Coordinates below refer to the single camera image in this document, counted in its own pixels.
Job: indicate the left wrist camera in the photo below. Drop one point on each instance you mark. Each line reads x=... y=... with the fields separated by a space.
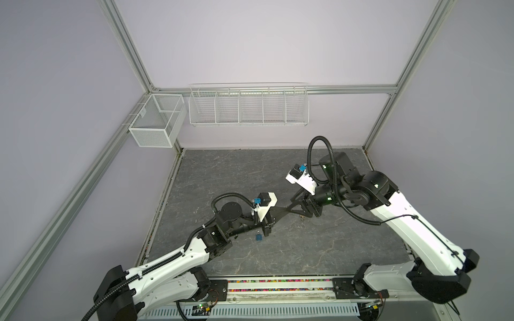
x=262 y=204

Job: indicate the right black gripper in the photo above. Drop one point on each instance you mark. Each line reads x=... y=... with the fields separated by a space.
x=307 y=204

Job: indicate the white wire shelf basket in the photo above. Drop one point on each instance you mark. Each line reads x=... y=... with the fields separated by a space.
x=249 y=104

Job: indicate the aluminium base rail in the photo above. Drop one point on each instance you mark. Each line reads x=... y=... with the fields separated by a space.
x=281 y=289

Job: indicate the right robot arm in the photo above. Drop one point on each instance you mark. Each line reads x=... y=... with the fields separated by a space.
x=439 y=270

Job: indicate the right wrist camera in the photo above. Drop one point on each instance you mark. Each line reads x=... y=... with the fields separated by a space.
x=300 y=176

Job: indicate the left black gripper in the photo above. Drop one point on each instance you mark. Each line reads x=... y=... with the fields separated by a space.
x=269 y=222

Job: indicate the white mesh box basket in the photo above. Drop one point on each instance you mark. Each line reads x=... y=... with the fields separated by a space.
x=158 y=122

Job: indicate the white vented cable duct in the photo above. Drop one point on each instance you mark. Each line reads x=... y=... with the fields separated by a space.
x=274 y=311

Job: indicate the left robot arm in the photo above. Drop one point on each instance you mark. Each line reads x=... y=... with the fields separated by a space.
x=179 y=275

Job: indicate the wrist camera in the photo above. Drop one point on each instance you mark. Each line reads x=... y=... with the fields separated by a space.
x=300 y=176
x=262 y=204

